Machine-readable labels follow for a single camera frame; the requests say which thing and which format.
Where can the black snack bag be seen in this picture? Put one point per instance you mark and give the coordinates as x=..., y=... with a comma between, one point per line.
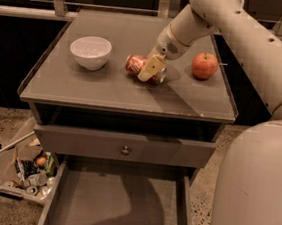
x=25, y=168

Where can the round metal drawer knob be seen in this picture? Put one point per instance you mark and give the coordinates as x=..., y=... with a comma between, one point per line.
x=125, y=151

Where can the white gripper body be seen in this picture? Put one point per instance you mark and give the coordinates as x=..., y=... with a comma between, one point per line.
x=166, y=45

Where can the grey drawer cabinet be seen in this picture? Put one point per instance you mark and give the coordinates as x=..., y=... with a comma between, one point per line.
x=62, y=93

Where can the open grey middle drawer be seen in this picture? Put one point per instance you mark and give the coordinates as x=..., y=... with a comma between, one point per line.
x=92, y=196

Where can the red apple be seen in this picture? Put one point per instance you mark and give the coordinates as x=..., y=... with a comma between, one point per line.
x=204, y=65

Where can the red coke can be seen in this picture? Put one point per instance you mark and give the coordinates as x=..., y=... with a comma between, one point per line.
x=134, y=64

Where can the grey top drawer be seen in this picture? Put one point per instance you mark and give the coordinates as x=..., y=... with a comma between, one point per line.
x=108, y=145

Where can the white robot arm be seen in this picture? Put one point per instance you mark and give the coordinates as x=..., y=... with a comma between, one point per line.
x=249, y=185

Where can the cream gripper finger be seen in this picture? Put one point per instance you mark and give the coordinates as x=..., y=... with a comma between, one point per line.
x=153, y=70

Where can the clear plastic bin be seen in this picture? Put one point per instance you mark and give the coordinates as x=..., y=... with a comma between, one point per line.
x=36, y=188

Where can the grey metal rod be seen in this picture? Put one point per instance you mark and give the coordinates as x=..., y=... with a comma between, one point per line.
x=15, y=142

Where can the white ceramic bowl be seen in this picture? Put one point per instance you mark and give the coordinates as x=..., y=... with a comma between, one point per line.
x=91, y=52

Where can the orange round item in bin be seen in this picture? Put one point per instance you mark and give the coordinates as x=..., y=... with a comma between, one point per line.
x=41, y=161

